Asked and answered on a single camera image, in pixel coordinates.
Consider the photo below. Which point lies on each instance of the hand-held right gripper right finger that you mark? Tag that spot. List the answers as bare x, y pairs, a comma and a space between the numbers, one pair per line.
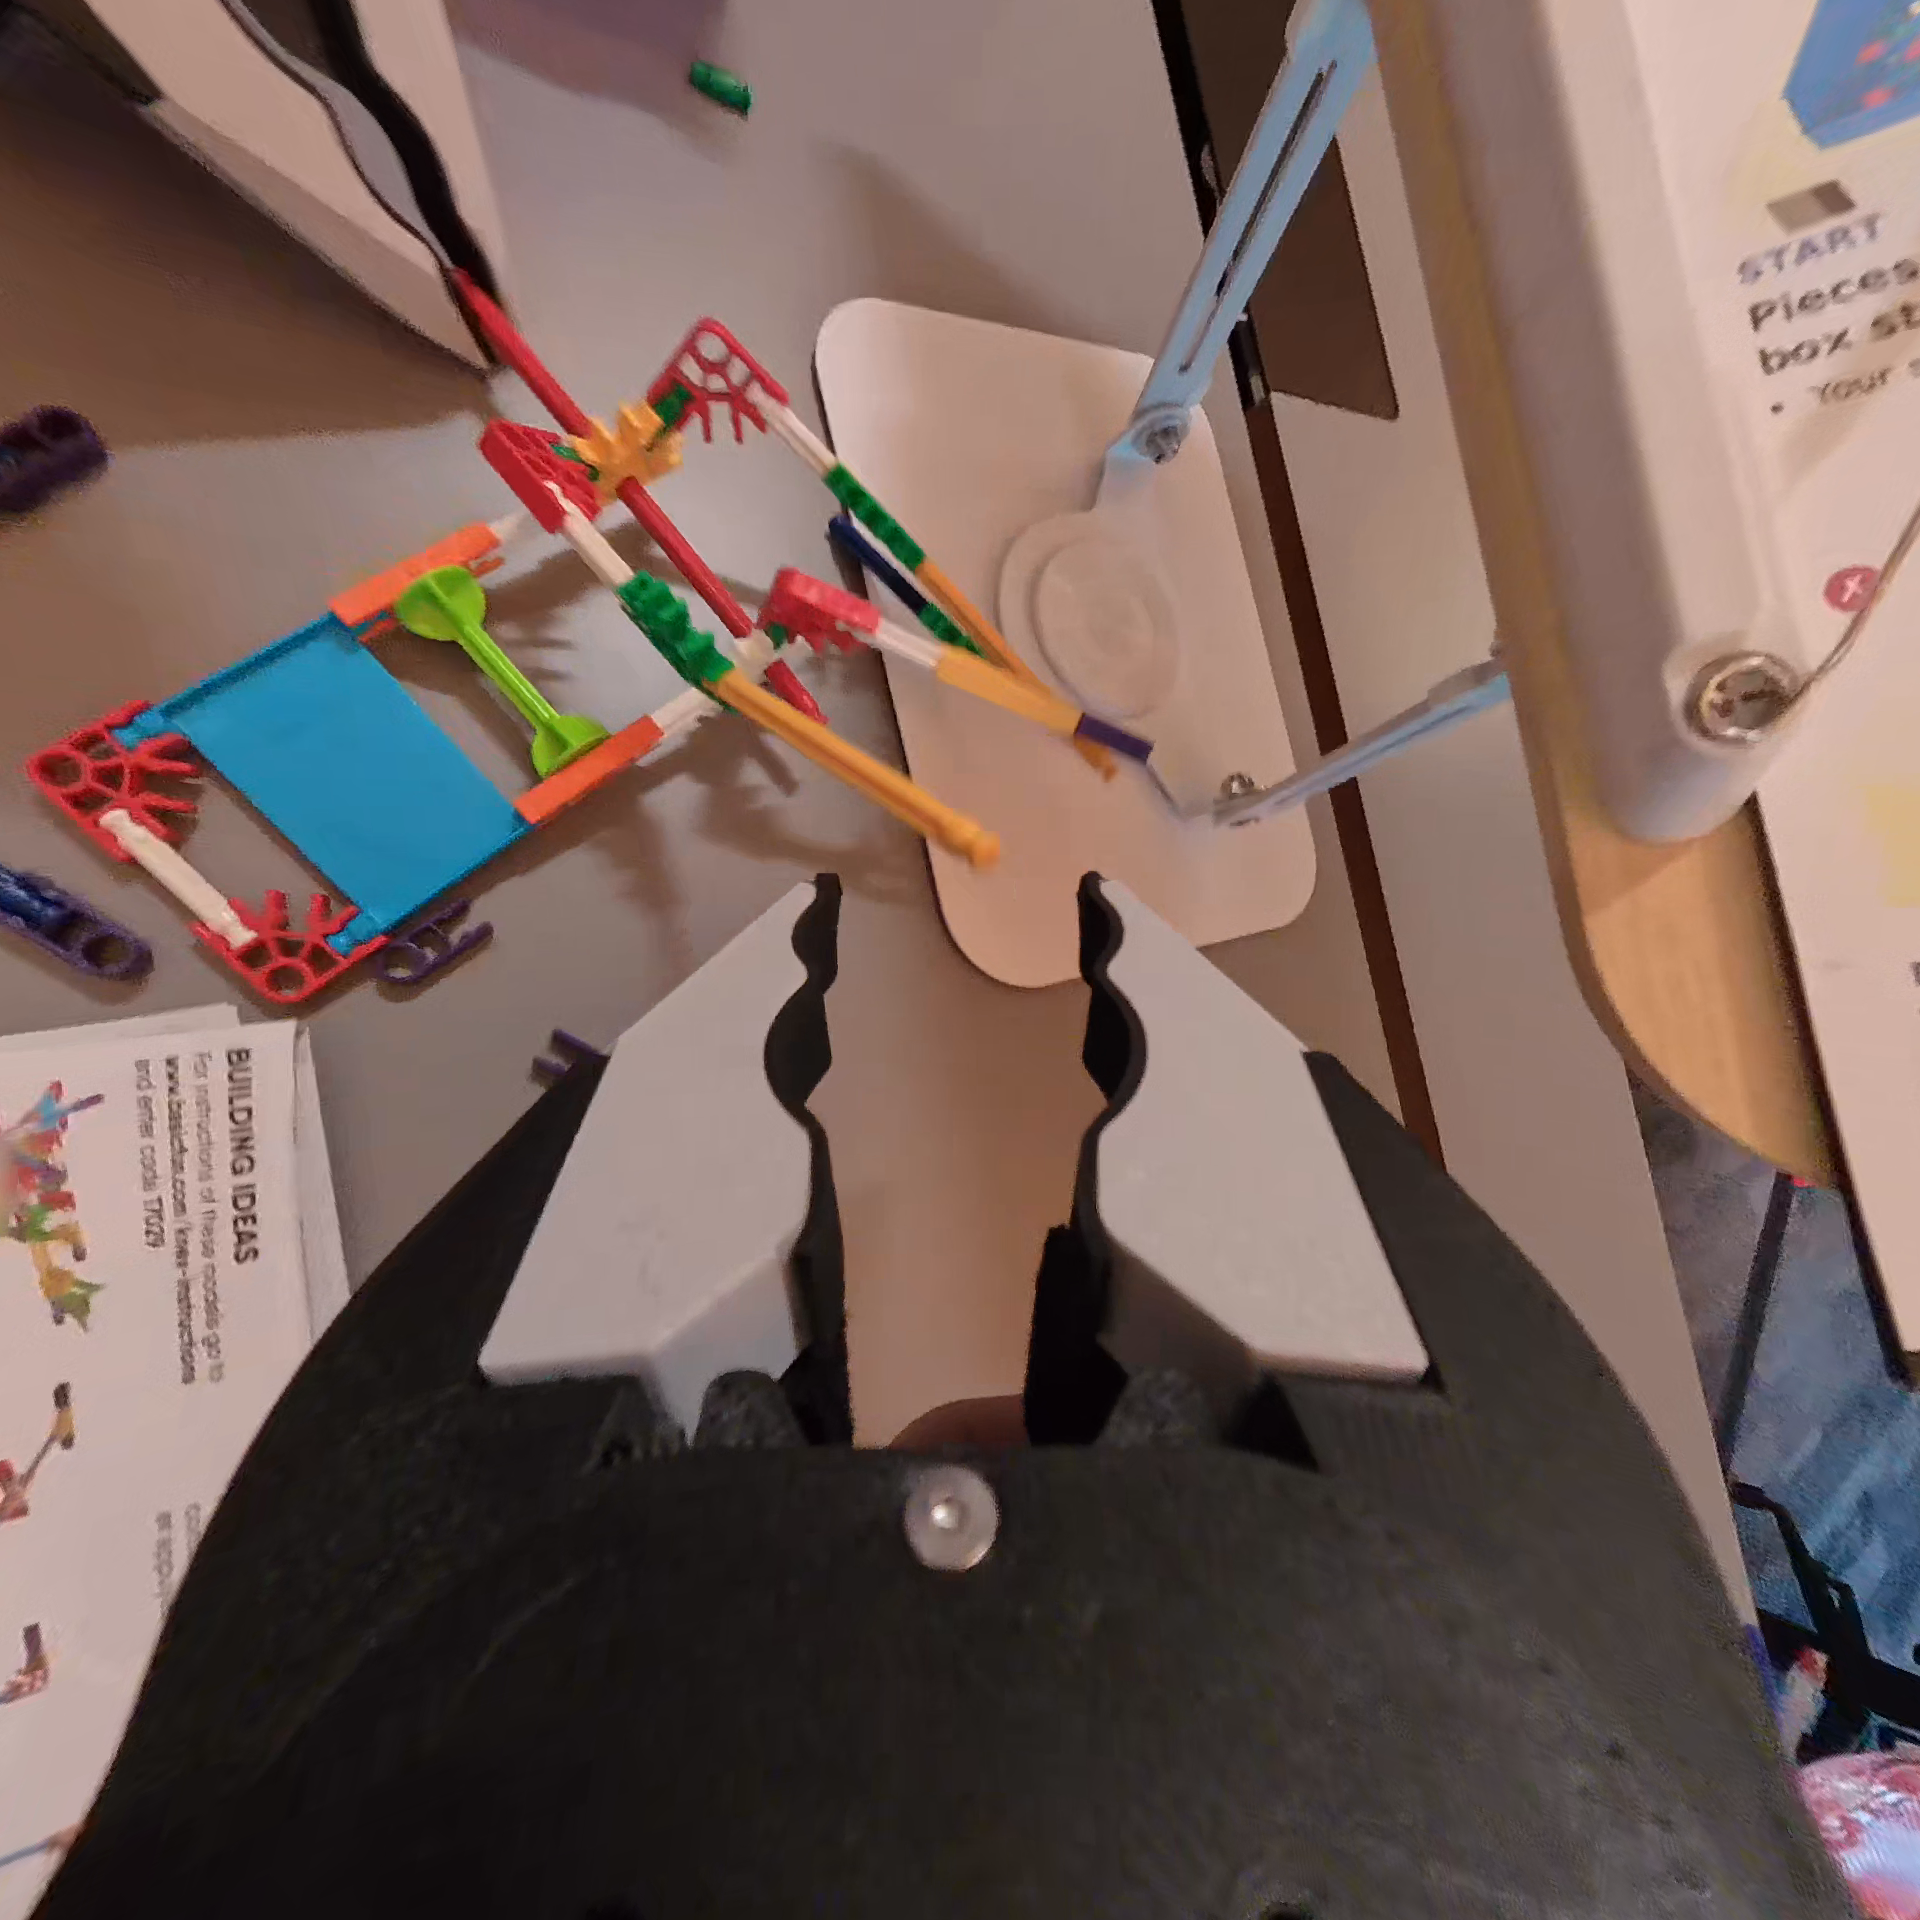
1259, 1201

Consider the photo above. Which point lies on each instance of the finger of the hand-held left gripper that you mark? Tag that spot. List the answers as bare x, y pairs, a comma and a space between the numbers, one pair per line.
232, 90
427, 75

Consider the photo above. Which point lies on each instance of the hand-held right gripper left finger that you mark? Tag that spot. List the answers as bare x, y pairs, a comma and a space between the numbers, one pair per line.
671, 1201

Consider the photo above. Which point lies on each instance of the red toy rod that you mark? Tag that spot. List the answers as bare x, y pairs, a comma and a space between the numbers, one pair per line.
526, 371

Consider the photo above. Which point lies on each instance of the colourful construction toy model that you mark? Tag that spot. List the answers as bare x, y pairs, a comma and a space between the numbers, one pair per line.
349, 765

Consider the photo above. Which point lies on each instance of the green short toy rod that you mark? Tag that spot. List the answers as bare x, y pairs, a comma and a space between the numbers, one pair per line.
719, 90

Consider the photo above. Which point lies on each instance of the white toy booklet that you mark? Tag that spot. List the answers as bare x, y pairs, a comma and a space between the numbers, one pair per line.
332, 1201

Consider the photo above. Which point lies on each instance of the illustrated toy leaflet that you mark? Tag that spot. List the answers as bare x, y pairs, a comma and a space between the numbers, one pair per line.
152, 1346

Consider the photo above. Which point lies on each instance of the blue rod cross assembly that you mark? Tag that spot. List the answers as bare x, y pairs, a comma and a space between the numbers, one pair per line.
89, 946

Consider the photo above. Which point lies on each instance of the white book stand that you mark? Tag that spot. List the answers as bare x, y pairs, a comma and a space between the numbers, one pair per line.
963, 448

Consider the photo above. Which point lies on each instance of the printed instruction sheet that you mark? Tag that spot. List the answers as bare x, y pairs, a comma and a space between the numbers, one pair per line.
1714, 121

